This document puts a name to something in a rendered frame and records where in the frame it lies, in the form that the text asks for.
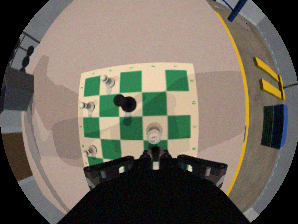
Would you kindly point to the white pawn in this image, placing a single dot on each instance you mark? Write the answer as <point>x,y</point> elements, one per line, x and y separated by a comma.
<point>89,106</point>
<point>109,82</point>
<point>91,150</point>

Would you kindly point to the green and white chessboard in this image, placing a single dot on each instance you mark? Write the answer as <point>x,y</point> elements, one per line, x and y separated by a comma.
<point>165,93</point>

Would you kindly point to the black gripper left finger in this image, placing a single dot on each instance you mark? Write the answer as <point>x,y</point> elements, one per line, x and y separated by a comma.
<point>98,173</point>

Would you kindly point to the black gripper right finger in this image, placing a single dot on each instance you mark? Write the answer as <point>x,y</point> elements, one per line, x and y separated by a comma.
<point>209,170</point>

